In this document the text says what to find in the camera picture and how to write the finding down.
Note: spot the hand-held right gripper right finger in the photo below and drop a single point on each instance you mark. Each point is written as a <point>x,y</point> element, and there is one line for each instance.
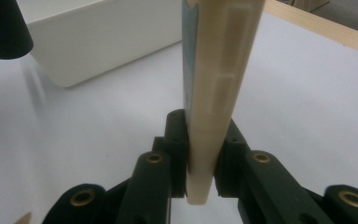
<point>230,168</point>

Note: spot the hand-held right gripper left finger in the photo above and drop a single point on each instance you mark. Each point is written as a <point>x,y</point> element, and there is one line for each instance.
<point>177,149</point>

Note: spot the white plastic bin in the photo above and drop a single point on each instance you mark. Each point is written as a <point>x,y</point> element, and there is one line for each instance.
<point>105,40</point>

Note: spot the white table sheet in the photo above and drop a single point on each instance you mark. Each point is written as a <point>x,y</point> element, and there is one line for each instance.
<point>74,140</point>

